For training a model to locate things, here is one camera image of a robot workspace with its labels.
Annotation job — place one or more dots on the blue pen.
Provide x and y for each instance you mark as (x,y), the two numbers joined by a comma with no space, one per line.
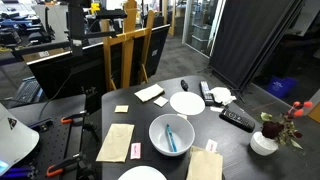
(171,138)

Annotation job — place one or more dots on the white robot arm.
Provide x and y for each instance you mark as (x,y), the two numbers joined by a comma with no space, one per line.
(16,140)

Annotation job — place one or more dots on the grey white bowl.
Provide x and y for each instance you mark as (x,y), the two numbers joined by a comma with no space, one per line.
(160,140)

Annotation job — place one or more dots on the pale yellow sweetener packet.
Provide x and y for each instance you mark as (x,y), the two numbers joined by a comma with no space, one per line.
(161,101)

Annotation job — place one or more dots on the brown paper napkin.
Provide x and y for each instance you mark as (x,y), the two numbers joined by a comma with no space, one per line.
(115,142)
(204,164)
(149,92)

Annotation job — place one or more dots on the small rounded black remote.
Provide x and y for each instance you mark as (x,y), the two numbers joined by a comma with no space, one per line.
(184,84)

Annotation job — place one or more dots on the white round plate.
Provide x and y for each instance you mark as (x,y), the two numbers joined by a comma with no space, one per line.
(142,174)
(187,103)

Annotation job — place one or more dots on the tan sugar packet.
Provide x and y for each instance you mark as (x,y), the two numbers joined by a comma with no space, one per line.
(121,108)
(182,116)

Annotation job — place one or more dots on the long black remote control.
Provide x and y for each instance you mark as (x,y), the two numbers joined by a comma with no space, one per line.
(206,92)

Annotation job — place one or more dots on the wooden easel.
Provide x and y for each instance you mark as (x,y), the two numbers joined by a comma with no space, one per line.
(126,56)

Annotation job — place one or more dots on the small white paper packet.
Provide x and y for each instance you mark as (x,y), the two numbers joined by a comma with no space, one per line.
(216,109)

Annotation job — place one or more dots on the grey storage crate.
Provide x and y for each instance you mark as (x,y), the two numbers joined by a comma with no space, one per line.
(200,44)
(202,31)

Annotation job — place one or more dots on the crumpled white tissue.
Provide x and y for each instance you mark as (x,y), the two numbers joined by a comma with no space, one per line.
(222,95)

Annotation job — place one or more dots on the pink sweetener packet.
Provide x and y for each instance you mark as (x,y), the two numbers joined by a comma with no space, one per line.
(211,145)
(135,150)

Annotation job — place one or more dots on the black orange bar clamp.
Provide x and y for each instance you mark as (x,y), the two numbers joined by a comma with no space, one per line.
(65,165)
(75,116)

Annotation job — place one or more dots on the black room divider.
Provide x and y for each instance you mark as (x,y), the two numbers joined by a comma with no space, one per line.
(246,40)

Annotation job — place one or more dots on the black display panel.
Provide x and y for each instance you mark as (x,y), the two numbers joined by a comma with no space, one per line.
(60,73)

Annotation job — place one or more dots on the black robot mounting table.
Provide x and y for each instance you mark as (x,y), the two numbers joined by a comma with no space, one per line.
(56,143)

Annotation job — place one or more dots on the white flower vase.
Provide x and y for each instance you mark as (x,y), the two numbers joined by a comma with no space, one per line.
(263,145)

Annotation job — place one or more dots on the dark rose bouquet orange berries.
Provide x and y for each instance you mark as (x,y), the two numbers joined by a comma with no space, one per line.
(271,129)

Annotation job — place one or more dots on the blue bin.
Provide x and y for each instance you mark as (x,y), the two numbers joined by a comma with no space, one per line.
(281,86)

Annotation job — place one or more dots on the black computer keyboard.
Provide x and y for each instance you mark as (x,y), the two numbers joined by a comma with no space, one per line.
(28,90)

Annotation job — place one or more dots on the wooden door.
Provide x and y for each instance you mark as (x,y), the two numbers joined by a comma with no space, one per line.
(315,115)

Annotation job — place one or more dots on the black stereo camera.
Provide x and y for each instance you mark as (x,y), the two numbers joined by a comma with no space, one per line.
(111,14)

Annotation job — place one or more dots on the black camera stand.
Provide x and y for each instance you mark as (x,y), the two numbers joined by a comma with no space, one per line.
(76,26)

